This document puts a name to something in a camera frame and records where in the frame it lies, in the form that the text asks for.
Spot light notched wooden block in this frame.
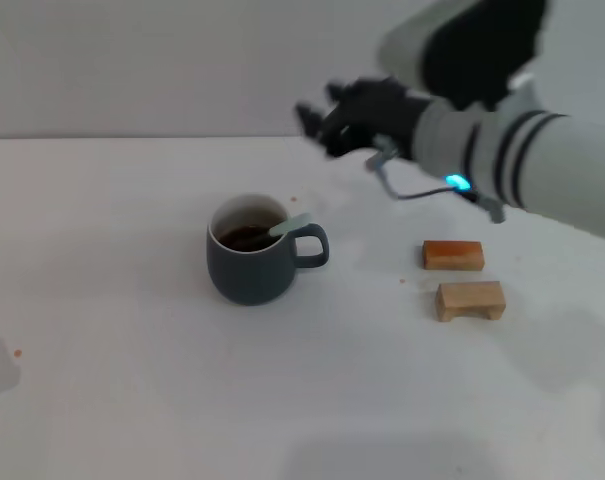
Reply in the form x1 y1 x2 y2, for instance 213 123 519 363
435 280 507 323

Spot dark grey ceramic cup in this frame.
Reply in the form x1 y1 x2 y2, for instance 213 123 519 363
205 193 330 307

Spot blue handled metal spoon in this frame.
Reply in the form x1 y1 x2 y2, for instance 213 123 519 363
231 213 314 249

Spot right gripper cable with connector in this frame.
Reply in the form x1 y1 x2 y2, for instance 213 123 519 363
364 134 507 224

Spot orange stained wooden block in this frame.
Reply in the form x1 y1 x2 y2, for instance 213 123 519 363
421 240 485 272

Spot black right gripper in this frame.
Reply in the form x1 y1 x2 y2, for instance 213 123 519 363
295 76 433 162

